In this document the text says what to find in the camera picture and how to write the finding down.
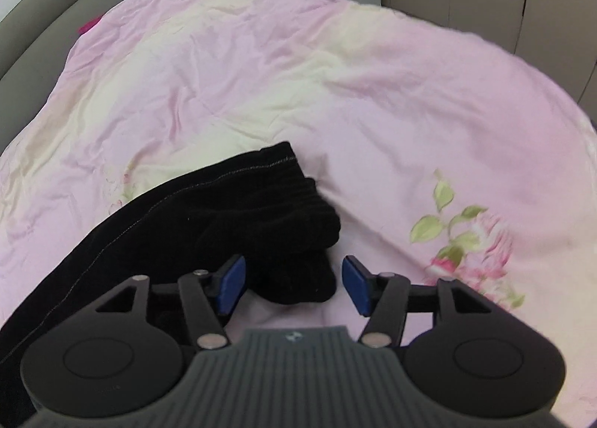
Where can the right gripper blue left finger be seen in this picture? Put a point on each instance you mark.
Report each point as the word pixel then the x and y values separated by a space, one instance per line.
pixel 208 301

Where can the magenta pillow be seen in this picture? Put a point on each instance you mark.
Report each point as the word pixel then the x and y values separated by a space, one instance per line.
pixel 89 25

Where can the pink floral duvet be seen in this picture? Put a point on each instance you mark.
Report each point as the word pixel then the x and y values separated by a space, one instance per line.
pixel 445 157

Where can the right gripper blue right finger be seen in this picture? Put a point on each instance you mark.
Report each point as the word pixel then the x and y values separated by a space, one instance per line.
pixel 381 298

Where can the black pants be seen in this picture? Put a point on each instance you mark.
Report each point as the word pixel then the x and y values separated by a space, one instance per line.
pixel 258 204

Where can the grey upholstered headboard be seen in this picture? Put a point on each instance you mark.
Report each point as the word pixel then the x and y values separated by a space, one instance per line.
pixel 36 37

